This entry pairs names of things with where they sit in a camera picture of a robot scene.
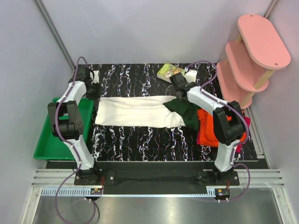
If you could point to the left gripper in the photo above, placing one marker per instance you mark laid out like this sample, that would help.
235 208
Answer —
96 96

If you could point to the white and green t-shirt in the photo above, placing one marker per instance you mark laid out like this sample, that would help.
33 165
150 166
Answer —
152 111

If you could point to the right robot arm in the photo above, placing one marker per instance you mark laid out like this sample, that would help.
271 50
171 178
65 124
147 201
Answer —
229 124

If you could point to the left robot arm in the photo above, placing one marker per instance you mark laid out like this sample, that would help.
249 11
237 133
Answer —
66 122

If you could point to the green paperback book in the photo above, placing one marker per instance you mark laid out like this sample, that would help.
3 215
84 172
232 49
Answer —
168 70

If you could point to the orange folded t-shirt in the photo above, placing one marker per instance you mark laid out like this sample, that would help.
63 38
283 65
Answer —
206 136

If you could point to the green plastic tray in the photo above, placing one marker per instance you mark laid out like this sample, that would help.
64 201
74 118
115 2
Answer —
50 147

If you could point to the pink three-tier shelf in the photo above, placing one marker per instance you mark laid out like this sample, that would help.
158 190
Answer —
252 58

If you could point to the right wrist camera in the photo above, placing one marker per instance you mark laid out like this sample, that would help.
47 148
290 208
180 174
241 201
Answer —
190 75

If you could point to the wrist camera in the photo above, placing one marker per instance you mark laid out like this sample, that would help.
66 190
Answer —
190 75
95 76

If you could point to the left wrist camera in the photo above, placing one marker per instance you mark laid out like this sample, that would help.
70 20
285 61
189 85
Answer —
95 76

